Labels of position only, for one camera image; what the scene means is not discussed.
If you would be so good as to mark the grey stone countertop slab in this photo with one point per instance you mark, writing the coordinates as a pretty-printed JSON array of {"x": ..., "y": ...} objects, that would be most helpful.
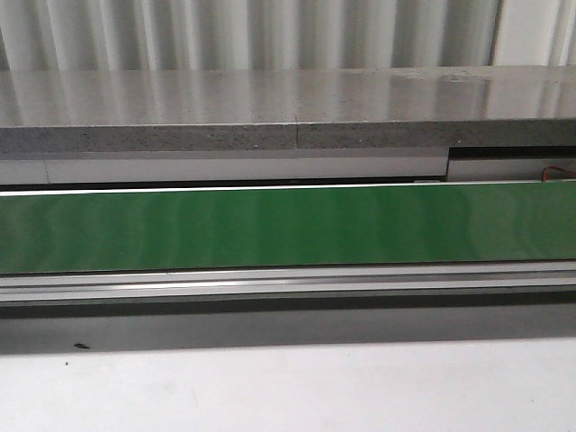
[{"x": 267, "y": 110}]

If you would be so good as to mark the green conveyor belt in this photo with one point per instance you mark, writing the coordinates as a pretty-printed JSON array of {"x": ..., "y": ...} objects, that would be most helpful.
[{"x": 61, "y": 232}]

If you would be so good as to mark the white pleated curtain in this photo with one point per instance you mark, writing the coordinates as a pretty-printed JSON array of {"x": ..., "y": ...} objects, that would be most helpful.
[{"x": 244, "y": 35}]

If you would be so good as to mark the silver conveyor rear rail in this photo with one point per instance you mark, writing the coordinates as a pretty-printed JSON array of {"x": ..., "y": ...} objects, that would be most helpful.
[{"x": 242, "y": 166}]

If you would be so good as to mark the silver conveyor rail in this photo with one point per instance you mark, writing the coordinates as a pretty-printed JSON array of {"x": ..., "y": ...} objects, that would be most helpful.
[
  {"x": 242, "y": 166},
  {"x": 497, "y": 277}
]

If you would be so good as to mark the silver conveyor front rail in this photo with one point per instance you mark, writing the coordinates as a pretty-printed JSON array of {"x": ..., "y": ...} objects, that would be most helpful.
[{"x": 497, "y": 277}]

